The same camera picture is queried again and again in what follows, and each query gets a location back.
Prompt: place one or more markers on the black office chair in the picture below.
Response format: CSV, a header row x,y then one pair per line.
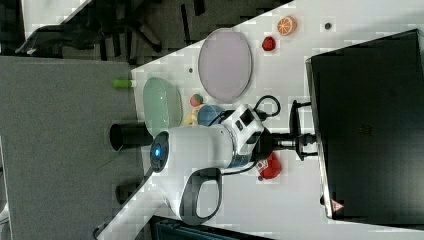
x,y
96,22

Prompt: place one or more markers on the black cylinder table leg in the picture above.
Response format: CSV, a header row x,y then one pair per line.
x,y
124,191

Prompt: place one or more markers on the blue crate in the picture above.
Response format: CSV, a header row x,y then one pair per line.
x,y
170,229

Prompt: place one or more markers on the red strawberry toy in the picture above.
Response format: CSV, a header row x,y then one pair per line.
x,y
269,44

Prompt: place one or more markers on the lavender oval plate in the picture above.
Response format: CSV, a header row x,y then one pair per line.
x,y
225,64

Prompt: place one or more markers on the red ketchup bottle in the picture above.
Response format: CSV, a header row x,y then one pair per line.
x,y
269,168

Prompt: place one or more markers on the blue cup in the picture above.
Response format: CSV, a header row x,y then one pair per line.
x,y
209,114

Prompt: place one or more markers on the yellow banana toy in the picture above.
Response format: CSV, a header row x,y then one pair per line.
x,y
192,118

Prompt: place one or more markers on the black toaster oven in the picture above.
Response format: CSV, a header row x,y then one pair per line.
x,y
367,104

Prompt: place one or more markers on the black oven door handle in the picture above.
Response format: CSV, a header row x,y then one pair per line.
x,y
294,116

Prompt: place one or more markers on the green oval bowl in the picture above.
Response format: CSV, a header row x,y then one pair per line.
x,y
162,105

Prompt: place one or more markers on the orange slice toy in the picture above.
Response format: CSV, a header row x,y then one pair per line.
x,y
287,25

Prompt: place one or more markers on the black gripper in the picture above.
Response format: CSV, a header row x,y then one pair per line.
x,y
269,142

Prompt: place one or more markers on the red green apple toy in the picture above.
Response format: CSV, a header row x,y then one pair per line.
x,y
196,100

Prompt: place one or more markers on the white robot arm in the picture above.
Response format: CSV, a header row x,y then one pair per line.
x,y
183,158

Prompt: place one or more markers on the green marker pen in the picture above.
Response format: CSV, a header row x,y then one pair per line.
x,y
124,83

